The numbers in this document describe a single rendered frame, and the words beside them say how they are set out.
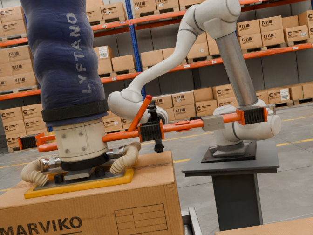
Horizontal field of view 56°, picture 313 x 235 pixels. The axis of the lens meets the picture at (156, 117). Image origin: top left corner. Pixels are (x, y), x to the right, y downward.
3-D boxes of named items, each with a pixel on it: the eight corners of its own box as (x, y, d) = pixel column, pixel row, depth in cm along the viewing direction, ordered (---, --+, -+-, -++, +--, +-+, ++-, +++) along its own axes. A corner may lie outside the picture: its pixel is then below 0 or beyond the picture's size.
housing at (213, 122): (204, 132, 99) (202, 119, 99) (201, 129, 106) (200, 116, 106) (225, 128, 99) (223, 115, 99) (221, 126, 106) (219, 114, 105)
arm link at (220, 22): (253, 131, 170) (289, 130, 153) (238, 146, 161) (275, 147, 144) (206, 1, 150) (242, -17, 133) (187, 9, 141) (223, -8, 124)
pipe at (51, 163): (24, 186, 93) (21, 169, 93) (53, 164, 118) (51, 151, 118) (129, 170, 92) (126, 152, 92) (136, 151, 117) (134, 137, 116)
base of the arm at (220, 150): (214, 148, 188) (212, 140, 187) (249, 145, 177) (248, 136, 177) (206, 158, 172) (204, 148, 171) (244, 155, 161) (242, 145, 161)
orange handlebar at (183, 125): (6, 160, 102) (3, 150, 102) (41, 142, 132) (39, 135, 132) (271, 118, 99) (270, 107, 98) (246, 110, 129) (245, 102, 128)
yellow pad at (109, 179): (24, 199, 92) (21, 184, 91) (37, 188, 102) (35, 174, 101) (131, 183, 91) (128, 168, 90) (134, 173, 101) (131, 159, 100)
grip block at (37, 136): (19, 149, 127) (17, 138, 127) (28, 145, 136) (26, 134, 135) (38, 146, 127) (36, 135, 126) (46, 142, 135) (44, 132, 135)
